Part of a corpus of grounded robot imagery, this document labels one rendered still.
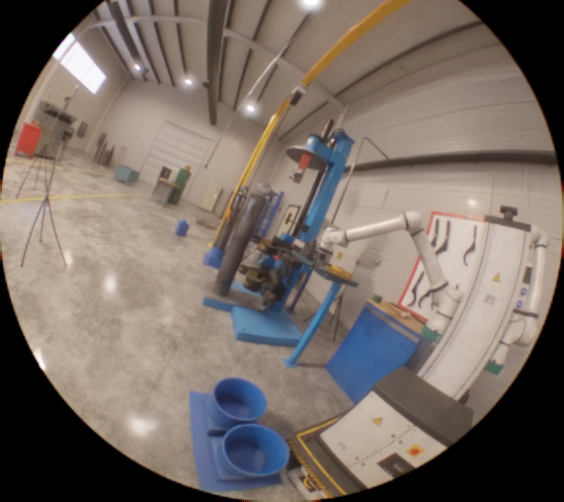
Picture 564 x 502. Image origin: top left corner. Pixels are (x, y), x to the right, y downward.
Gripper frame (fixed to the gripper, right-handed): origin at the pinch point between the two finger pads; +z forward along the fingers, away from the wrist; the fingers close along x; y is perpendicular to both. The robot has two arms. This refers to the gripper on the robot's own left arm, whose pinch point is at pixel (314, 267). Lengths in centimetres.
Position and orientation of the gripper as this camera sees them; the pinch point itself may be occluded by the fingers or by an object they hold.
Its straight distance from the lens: 147.8
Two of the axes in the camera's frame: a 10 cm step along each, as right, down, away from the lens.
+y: -9.1, -4.0, -1.2
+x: 1.1, 0.3, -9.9
